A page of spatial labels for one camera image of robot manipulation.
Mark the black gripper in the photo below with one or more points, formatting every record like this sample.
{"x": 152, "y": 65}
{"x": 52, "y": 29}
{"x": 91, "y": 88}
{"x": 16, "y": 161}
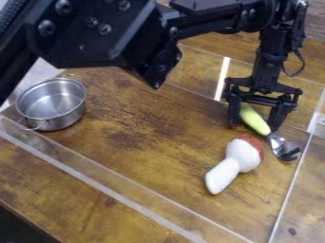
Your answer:
{"x": 279, "y": 96}

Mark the green handled metal spoon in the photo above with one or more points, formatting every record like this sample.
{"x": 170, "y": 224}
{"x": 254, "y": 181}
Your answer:
{"x": 285, "y": 150}

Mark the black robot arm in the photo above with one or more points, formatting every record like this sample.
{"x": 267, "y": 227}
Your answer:
{"x": 132, "y": 34}

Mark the red white toy mushroom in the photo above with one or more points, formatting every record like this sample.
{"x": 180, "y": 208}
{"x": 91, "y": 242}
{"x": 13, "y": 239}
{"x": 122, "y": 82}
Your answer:
{"x": 243, "y": 157}

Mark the small steel pot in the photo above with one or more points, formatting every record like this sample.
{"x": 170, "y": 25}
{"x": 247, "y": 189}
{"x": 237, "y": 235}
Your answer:
{"x": 51, "y": 105}

